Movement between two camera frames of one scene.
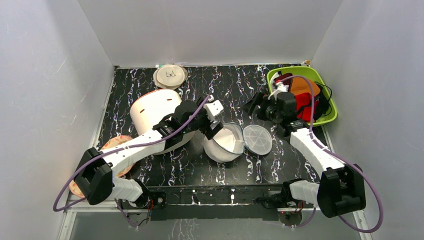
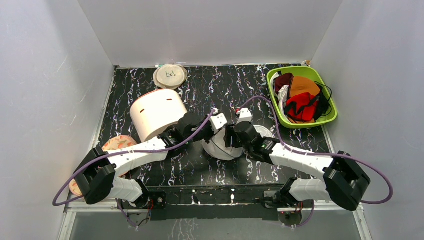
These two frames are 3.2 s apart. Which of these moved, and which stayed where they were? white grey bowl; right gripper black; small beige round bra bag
Moved: right gripper black
Stayed: small beige round bra bag; white grey bowl
